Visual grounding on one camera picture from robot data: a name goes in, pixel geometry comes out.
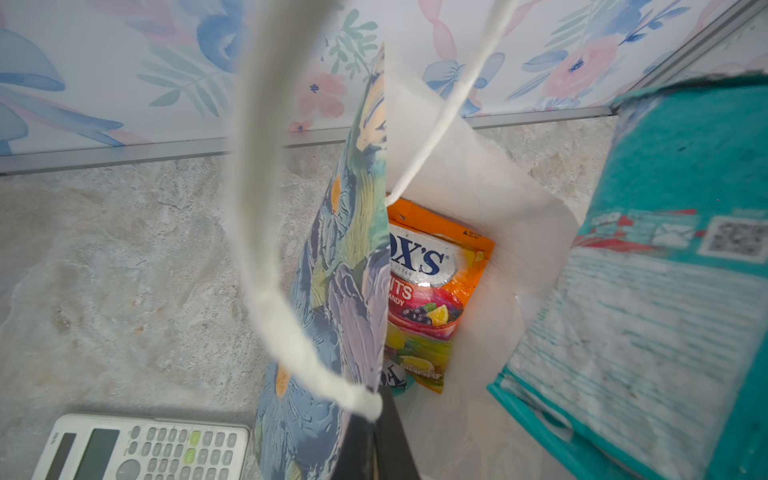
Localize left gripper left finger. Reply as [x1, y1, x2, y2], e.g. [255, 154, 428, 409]
[331, 415, 376, 480]

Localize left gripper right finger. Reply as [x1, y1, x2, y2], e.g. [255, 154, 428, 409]
[374, 386, 421, 480]

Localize mint Fox's candy bag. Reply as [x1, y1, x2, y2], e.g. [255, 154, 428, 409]
[380, 358, 415, 397]

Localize orange Fox's candy bag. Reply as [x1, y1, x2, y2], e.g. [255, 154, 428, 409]
[385, 199, 495, 394]

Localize teal snack packet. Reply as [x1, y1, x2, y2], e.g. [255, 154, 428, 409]
[489, 72, 767, 479]

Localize floral paper gift bag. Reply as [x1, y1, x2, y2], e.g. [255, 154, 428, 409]
[227, 1, 578, 479]

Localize white calculator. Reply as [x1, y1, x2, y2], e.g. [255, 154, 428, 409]
[32, 413, 250, 480]

